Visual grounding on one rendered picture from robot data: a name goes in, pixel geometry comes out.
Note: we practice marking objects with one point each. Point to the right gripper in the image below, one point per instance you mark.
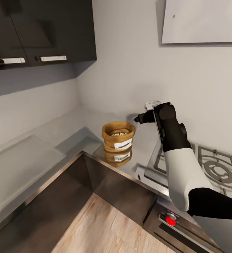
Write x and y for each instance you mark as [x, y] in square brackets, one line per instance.
[143, 118]

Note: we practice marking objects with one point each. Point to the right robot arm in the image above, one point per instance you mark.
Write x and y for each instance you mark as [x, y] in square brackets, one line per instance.
[189, 189]

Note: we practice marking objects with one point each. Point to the burner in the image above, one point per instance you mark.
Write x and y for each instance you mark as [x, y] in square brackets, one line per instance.
[216, 164]

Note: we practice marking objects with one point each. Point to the drop in sink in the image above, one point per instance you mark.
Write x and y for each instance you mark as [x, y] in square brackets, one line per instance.
[22, 164]

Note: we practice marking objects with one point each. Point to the popcorn bag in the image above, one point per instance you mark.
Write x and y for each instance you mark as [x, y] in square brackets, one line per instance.
[118, 142]

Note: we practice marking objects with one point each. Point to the range hood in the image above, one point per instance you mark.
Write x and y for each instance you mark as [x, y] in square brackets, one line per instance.
[197, 21]

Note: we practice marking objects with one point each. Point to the oven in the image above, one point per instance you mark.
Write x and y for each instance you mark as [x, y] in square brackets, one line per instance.
[177, 229]

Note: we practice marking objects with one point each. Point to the cabinet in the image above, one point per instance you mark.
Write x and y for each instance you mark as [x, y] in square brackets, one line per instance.
[45, 32]

